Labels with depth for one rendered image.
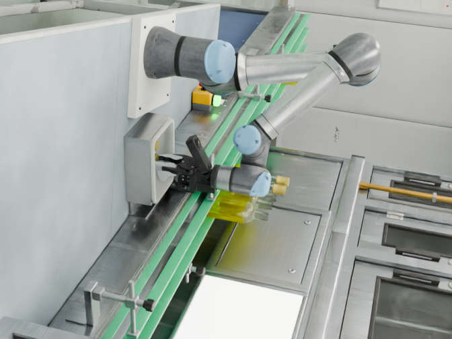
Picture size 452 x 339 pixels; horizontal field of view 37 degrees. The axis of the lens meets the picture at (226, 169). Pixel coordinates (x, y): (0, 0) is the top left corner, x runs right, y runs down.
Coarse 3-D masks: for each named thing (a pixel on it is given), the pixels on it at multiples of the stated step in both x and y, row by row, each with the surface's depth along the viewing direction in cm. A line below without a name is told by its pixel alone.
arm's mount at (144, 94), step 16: (144, 16) 186; (160, 16) 194; (144, 32) 184; (144, 80) 190; (160, 80) 203; (128, 96) 188; (144, 96) 193; (160, 96) 206; (128, 112) 189; (144, 112) 195
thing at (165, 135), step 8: (168, 120) 199; (168, 128) 203; (160, 136) 205; (168, 136) 205; (152, 144) 189; (160, 144) 207; (168, 144) 206; (152, 152) 189; (160, 152) 208; (168, 152) 208; (152, 160) 191; (160, 160) 210; (152, 168) 192; (152, 176) 194; (152, 184) 195; (160, 184) 207; (168, 184) 208; (152, 192) 196; (160, 192) 204; (152, 200) 198
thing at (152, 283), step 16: (272, 96) 289; (192, 208) 213; (208, 208) 212; (176, 224) 204; (192, 224) 204; (176, 240) 198; (160, 256) 190; (176, 256) 190; (144, 272) 184; (160, 272) 185; (144, 288) 179; (160, 288) 179; (112, 320) 168; (128, 320) 168; (144, 320) 168; (112, 336) 163
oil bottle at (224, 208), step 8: (216, 200) 219; (224, 200) 219; (232, 200) 219; (240, 200) 220; (216, 208) 218; (224, 208) 217; (232, 208) 216; (240, 208) 216; (248, 208) 216; (208, 216) 220; (216, 216) 219; (224, 216) 218; (232, 216) 217; (240, 216) 216; (248, 216) 216
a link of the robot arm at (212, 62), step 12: (192, 48) 185; (204, 48) 184; (216, 48) 184; (228, 48) 186; (180, 60) 186; (192, 60) 185; (204, 60) 184; (216, 60) 183; (228, 60) 188; (180, 72) 188; (192, 72) 187; (204, 72) 186; (216, 72) 185; (228, 72) 189; (204, 84) 195; (216, 84) 195
